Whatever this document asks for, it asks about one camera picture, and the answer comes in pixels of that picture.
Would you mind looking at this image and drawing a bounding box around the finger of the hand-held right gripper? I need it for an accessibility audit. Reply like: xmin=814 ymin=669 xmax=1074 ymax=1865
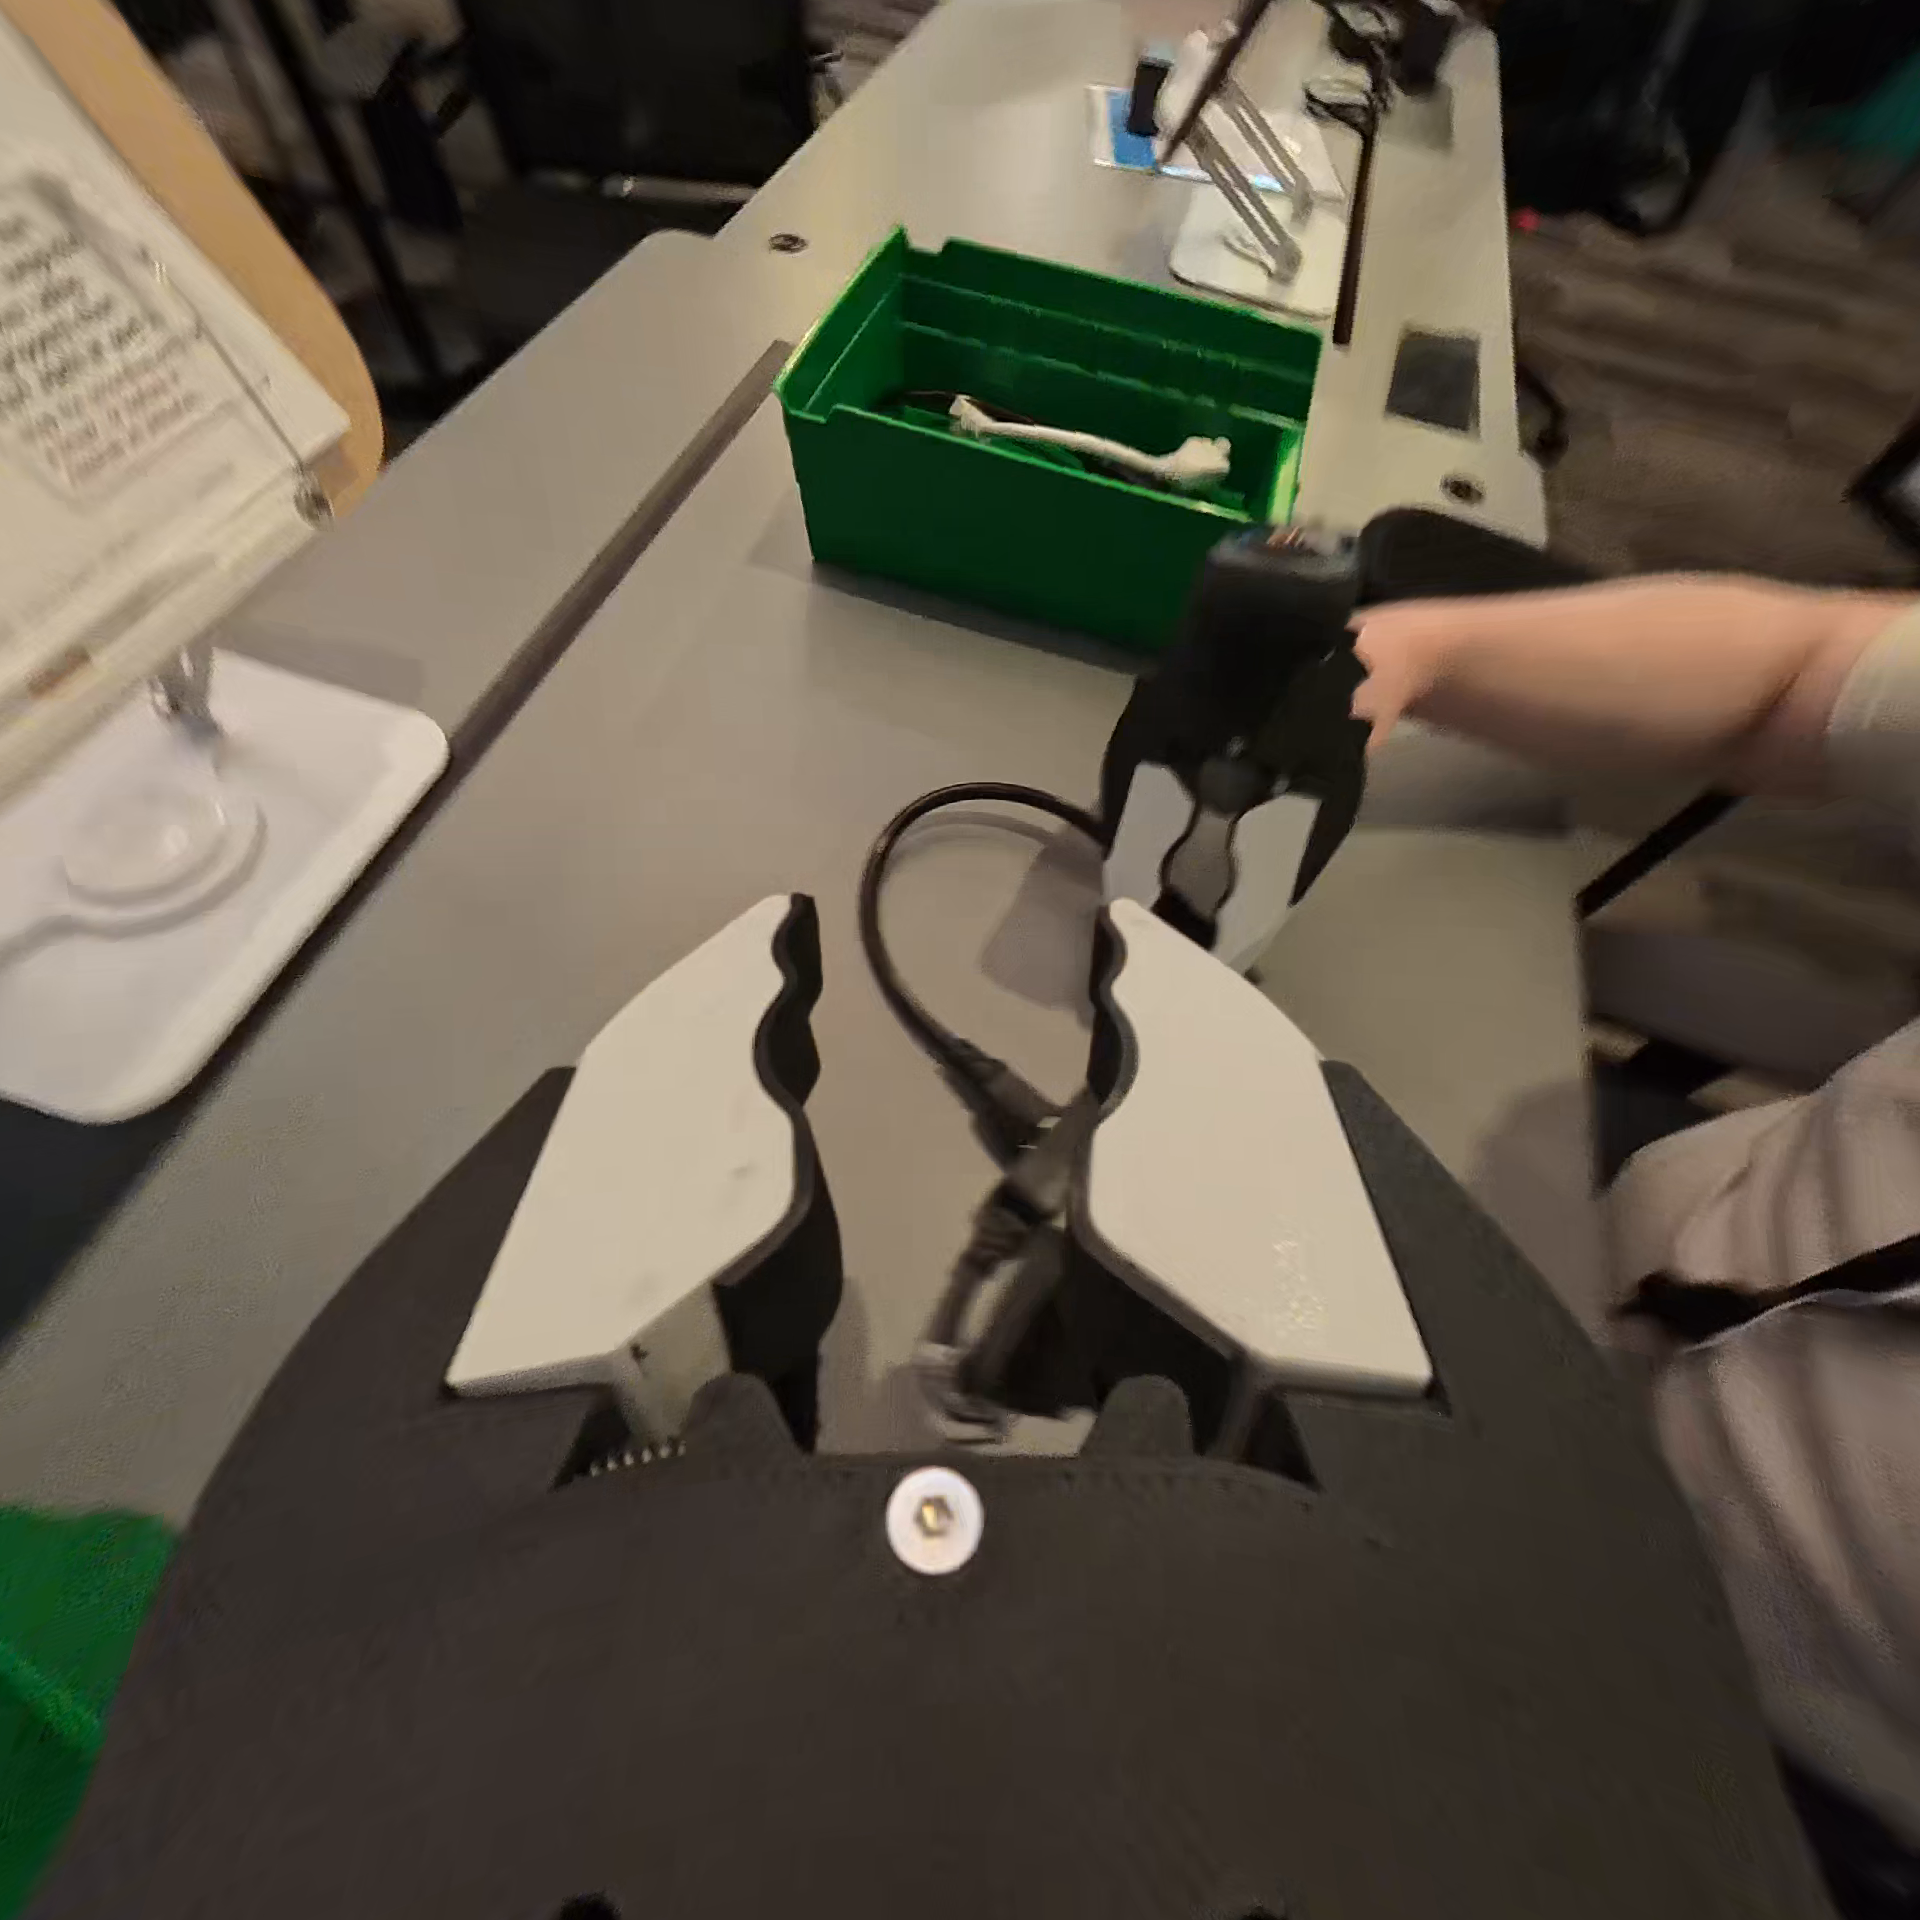
xmin=1105 ymin=756 xmax=1209 ymax=919
xmin=1201 ymin=796 xmax=1321 ymax=971

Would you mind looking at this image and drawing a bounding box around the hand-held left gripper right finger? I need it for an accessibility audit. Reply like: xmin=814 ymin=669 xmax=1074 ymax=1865
xmin=1068 ymin=895 xmax=1437 ymax=1455

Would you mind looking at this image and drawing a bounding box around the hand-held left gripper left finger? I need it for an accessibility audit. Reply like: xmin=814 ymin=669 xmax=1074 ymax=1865
xmin=441 ymin=891 xmax=844 ymax=1455

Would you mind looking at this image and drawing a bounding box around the black power plug cord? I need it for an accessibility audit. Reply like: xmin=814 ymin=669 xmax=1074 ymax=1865
xmin=859 ymin=780 xmax=1116 ymax=1433

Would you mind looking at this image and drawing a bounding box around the person's right forearm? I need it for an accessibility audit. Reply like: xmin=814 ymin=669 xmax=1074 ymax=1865
xmin=1474 ymin=577 xmax=1920 ymax=801

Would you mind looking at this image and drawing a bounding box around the person's right hand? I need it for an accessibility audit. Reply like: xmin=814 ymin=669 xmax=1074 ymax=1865
xmin=1348 ymin=605 xmax=1495 ymax=740

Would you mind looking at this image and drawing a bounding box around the white bone-shaped item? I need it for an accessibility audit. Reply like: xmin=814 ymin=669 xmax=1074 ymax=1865
xmin=944 ymin=393 xmax=1237 ymax=489

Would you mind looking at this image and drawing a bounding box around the black square pad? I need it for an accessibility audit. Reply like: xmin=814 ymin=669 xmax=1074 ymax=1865
xmin=1381 ymin=328 xmax=1485 ymax=439

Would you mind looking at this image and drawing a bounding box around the green plastic bin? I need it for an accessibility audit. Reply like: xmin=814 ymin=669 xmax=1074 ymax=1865
xmin=0 ymin=1504 xmax=186 ymax=1920
xmin=772 ymin=224 xmax=1325 ymax=654

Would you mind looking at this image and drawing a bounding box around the white metal stand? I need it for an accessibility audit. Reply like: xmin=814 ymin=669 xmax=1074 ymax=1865
xmin=1133 ymin=0 xmax=1348 ymax=318

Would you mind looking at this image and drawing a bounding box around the blue flat pad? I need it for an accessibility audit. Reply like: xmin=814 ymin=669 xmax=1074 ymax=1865
xmin=1085 ymin=81 xmax=1204 ymax=181

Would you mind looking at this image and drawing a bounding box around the white document holder stand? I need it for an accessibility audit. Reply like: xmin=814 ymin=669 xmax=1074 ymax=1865
xmin=0 ymin=0 xmax=451 ymax=1129

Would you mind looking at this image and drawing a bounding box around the person's grey shirt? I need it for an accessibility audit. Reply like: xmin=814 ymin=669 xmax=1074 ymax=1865
xmin=1597 ymin=1020 xmax=1920 ymax=1920

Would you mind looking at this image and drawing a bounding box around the black office chair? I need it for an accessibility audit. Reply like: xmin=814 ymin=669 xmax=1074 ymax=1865
xmin=451 ymin=0 xmax=841 ymax=203

